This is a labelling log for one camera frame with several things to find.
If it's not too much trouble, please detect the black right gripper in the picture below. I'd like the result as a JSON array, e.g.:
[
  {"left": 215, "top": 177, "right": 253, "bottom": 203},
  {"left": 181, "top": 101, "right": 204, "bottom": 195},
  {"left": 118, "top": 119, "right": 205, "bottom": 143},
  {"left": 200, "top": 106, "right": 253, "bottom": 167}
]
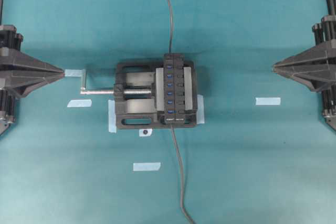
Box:
[{"left": 272, "top": 39, "right": 335, "bottom": 92}]

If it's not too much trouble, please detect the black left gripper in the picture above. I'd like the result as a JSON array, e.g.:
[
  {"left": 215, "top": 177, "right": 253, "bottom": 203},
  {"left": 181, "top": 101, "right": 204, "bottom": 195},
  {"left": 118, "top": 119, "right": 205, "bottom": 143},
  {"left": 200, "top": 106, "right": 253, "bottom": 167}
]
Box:
[{"left": 1, "top": 48, "right": 65, "bottom": 99}]

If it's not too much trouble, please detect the grey USB cable with plug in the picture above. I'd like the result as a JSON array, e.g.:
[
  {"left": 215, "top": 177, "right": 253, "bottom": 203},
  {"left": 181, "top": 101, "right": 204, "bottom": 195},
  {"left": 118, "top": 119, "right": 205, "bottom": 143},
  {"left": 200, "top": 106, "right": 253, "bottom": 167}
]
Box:
[{"left": 140, "top": 0, "right": 174, "bottom": 54}]

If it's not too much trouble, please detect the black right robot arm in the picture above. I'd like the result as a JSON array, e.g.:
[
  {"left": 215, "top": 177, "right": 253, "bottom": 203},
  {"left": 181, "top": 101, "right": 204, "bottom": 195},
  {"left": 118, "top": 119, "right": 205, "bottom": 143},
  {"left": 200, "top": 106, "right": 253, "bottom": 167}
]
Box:
[{"left": 272, "top": 0, "right": 335, "bottom": 130}]

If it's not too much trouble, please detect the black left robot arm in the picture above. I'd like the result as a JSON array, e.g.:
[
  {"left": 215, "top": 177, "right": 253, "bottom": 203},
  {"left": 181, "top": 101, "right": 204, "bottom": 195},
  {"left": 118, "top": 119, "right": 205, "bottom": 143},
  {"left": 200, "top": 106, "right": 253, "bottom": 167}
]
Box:
[{"left": 1, "top": 24, "right": 65, "bottom": 134}]

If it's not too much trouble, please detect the black multiport USB hub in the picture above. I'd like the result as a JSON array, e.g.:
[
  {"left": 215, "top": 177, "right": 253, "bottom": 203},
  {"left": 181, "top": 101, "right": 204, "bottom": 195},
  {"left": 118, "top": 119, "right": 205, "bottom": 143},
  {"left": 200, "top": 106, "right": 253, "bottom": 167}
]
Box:
[{"left": 163, "top": 54, "right": 185, "bottom": 124}]

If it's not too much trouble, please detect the blue tape strip by left gripper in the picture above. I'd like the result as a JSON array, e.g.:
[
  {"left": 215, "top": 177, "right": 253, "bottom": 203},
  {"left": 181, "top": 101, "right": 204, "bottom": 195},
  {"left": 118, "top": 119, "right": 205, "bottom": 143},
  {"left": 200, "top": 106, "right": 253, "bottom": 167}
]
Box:
[{"left": 65, "top": 69, "right": 86, "bottom": 77}]

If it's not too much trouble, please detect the blue tape strip right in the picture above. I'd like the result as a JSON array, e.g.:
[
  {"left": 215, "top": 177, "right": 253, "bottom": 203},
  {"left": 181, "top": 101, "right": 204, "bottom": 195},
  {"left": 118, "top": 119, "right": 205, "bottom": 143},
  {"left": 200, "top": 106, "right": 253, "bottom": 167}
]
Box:
[{"left": 256, "top": 97, "right": 281, "bottom": 106}]

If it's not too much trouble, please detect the blue tape under vise left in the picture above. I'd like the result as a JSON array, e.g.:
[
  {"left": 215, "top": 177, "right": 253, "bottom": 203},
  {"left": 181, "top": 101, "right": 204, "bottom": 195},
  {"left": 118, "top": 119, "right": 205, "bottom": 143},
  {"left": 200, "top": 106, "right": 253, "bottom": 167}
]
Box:
[{"left": 108, "top": 100, "right": 117, "bottom": 133}]

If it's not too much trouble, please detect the blue tape under vise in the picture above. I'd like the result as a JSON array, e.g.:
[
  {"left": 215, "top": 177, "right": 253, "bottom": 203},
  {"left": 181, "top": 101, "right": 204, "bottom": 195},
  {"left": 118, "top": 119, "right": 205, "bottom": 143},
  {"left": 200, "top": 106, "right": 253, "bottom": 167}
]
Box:
[
  {"left": 196, "top": 94, "right": 205, "bottom": 124},
  {"left": 108, "top": 100, "right": 117, "bottom": 133}
]

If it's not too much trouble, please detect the black bench vise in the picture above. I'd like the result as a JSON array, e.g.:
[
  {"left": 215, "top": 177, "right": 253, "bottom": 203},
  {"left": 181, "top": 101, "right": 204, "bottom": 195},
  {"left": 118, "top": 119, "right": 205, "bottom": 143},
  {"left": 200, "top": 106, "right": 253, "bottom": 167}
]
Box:
[{"left": 113, "top": 59, "right": 198, "bottom": 129}]

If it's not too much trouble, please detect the blue tape under vise right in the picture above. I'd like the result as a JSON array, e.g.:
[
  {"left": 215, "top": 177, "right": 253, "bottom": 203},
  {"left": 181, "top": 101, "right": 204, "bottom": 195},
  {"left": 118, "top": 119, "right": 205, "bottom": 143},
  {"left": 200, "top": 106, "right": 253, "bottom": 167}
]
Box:
[{"left": 196, "top": 94, "right": 205, "bottom": 124}]

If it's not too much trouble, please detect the white tape with dark dot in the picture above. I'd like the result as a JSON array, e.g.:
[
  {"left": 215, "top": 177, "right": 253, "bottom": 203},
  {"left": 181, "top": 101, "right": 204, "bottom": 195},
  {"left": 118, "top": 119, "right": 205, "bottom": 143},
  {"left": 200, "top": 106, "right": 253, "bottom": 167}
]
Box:
[{"left": 139, "top": 129, "right": 152, "bottom": 137}]

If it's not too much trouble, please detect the blue tape strip front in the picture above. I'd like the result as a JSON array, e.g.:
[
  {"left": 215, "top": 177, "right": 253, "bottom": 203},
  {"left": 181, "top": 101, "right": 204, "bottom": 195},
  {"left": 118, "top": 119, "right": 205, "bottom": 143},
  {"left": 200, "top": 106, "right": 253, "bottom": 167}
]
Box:
[{"left": 133, "top": 162, "right": 161, "bottom": 172}]

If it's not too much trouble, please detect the silver vise screw handle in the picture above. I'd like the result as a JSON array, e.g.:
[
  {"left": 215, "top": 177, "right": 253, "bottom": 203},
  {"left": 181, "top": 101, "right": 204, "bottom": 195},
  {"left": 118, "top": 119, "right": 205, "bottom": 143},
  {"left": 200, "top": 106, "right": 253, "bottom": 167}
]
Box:
[{"left": 80, "top": 69, "right": 152, "bottom": 95}]

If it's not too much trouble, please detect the grey hub power cable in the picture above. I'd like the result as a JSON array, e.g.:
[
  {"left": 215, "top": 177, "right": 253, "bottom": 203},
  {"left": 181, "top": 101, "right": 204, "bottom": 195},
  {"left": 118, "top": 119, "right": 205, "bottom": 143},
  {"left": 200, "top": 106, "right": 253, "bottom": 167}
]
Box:
[{"left": 170, "top": 123, "right": 195, "bottom": 224}]

